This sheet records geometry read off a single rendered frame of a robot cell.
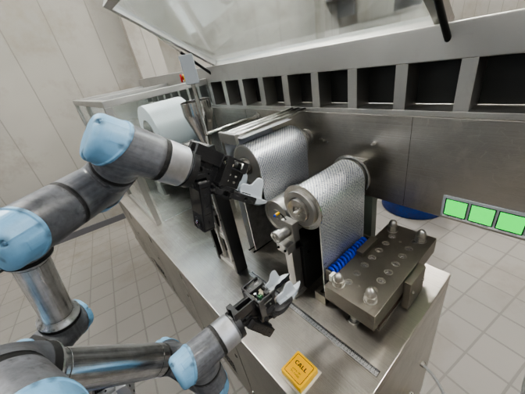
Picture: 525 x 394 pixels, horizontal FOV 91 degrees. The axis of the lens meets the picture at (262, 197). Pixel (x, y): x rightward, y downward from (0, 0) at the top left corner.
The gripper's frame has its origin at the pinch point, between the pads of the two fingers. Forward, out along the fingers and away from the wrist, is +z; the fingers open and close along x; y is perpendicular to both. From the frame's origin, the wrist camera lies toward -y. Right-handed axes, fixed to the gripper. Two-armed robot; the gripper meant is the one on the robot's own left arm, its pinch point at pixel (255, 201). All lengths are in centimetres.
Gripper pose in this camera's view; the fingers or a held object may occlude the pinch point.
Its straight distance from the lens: 61.2
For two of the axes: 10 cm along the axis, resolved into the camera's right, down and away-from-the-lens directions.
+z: 6.8, 2.3, 7.0
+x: -6.4, -2.7, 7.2
